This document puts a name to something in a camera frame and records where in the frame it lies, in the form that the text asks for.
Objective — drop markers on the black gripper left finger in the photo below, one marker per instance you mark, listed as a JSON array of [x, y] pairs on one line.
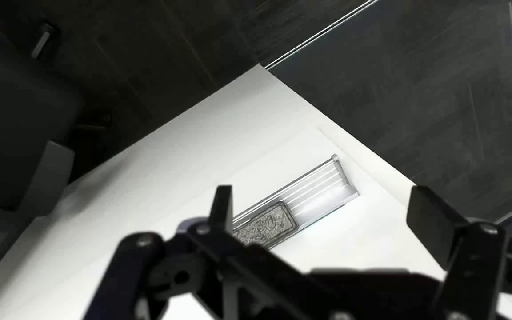
[[150, 278]]

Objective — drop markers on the grey aluminium whiteboard tray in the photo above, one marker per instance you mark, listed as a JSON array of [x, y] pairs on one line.
[[319, 189]]

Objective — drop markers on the grey plastic panel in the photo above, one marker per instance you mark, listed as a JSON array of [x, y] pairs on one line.
[[49, 178]]

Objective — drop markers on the large white whiteboard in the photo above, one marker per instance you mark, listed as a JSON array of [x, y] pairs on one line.
[[179, 160]]

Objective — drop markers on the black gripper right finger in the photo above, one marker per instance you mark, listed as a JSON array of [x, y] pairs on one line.
[[472, 260]]

